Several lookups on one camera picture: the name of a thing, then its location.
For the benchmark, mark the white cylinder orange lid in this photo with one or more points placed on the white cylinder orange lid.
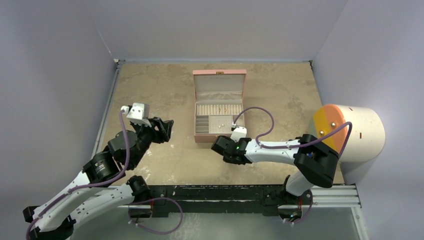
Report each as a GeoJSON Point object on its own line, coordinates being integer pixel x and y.
{"type": "Point", "coordinates": [367, 137]}

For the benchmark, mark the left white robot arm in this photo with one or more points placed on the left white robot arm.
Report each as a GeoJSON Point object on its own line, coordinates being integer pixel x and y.
{"type": "Point", "coordinates": [80, 200]}

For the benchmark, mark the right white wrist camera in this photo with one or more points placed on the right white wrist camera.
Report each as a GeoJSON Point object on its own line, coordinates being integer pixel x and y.
{"type": "Point", "coordinates": [238, 132]}

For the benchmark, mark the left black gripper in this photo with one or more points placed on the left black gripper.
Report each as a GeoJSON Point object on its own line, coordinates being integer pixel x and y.
{"type": "Point", "coordinates": [163, 132]}

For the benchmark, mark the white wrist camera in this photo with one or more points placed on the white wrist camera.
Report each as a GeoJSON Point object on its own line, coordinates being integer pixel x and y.
{"type": "Point", "coordinates": [137, 113]}
{"type": "Point", "coordinates": [238, 132]}

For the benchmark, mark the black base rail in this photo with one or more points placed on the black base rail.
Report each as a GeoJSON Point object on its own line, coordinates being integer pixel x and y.
{"type": "Point", "coordinates": [270, 200]}

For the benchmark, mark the pink jewelry box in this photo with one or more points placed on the pink jewelry box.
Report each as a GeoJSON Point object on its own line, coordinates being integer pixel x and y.
{"type": "Point", "coordinates": [218, 100]}

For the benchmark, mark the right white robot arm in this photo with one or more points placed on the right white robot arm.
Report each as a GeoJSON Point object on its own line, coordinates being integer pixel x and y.
{"type": "Point", "coordinates": [316, 161]}

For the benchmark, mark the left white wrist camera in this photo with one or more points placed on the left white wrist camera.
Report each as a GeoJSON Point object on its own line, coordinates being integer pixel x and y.
{"type": "Point", "coordinates": [137, 113]}

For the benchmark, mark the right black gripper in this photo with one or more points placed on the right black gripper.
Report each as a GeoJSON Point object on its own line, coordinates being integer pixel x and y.
{"type": "Point", "coordinates": [221, 147]}

